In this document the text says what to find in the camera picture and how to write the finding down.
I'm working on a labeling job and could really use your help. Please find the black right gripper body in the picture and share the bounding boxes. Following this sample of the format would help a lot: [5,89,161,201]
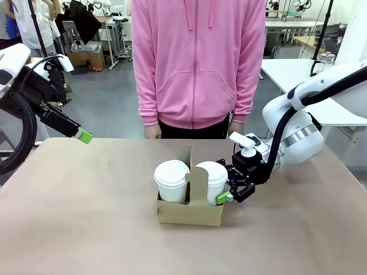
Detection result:
[226,151,272,203]

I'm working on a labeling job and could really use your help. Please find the black hanging cloth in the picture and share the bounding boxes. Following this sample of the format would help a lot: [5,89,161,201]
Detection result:
[55,0,103,46]

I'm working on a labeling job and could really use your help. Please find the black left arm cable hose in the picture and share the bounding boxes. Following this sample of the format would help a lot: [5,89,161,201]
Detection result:
[0,91,38,176]

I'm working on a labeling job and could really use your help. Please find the brown cardboard cup carrier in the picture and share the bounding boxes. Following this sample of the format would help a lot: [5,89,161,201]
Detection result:
[156,144,225,227]

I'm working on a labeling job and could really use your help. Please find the black slanted stand pole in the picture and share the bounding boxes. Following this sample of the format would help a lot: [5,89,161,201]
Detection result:
[311,0,335,77]

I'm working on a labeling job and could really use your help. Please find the pink zip hoodie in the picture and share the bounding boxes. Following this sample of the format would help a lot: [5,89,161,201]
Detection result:
[130,0,267,130]

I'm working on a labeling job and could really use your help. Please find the bystander in blue shirt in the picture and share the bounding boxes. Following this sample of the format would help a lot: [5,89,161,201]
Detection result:
[0,0,23,50]

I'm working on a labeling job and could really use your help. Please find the white plastic cup lid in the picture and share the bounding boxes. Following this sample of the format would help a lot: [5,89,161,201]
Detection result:
[153,159,191,189]
[196,160,229,182]

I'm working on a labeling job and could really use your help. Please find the person's left hand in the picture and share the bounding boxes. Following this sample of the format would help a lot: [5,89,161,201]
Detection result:
[228,121,245,137]

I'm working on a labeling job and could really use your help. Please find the white paper cup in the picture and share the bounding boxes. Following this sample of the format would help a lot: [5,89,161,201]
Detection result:
[157,180,189,205]
[205,175,228,207]

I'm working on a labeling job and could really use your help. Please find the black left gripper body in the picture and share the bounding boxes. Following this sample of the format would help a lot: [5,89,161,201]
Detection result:
[11,66,63,116]

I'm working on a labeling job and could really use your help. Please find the black mesh basket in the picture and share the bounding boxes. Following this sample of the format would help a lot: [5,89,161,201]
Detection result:
[323,38,345,58]

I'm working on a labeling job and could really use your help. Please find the person's left forearm pink sleeve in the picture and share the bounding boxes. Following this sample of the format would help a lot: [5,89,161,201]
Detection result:
[231,54,264,124]

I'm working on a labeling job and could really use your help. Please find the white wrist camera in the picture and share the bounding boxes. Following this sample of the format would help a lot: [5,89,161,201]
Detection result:
[228,132,269,158]
[42,53,75,73]

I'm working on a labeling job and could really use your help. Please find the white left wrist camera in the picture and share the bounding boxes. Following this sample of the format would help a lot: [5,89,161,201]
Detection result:
[42,53,75,73]

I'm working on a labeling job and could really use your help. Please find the brown cardboard box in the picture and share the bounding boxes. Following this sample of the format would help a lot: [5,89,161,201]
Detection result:
[67,41,106,73]

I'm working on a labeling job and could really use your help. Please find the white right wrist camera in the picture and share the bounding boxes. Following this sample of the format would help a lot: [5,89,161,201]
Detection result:
[228,132,269,158]

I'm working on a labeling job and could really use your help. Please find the large white table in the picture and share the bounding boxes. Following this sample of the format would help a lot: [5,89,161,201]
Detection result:
[260,58,367,171]

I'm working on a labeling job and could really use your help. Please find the glass jar with black handle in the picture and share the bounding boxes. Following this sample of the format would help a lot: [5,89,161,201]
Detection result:
[310,51,335,77]

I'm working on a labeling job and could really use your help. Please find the person's right forearm pink sleeve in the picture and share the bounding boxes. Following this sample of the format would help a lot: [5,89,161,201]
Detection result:
[133,54,161,127]

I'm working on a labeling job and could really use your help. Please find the black trousers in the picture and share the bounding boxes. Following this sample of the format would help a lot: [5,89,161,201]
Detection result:
[157,112,231,140]

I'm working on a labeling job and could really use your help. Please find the black tripod pole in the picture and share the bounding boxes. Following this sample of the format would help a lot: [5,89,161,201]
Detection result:
[27,0,49,58]

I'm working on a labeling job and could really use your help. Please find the person's right hand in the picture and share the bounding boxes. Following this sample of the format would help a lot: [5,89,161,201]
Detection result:
[143,124,163,140]

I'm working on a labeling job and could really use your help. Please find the bystander in white coat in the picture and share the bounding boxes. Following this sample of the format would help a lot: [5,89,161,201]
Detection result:
[11,0,61,58]

